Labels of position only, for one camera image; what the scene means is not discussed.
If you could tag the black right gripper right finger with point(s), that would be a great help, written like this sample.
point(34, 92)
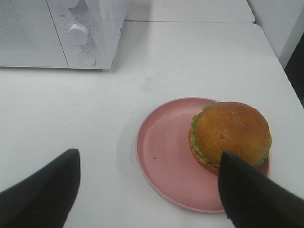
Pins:
point(251, 200)

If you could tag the white lower microwave knob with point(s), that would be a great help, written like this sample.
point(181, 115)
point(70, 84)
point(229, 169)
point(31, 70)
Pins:
point(79, 34)

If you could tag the white microwave oven body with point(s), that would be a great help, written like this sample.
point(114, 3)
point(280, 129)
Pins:
point(103, 18)

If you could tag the round white door button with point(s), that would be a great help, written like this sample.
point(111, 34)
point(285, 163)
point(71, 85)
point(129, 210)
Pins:
point(87, 58)

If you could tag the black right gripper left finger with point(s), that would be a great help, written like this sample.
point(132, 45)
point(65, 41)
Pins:
point(45, 198)

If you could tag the pink round plate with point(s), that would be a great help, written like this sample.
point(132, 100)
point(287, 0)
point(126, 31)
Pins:
point(167, 163)

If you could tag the burger with lettuce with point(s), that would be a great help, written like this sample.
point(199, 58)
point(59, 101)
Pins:
point(229, 127)

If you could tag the white microwave door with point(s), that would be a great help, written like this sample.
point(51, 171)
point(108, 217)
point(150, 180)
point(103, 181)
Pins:
point(28, 37)

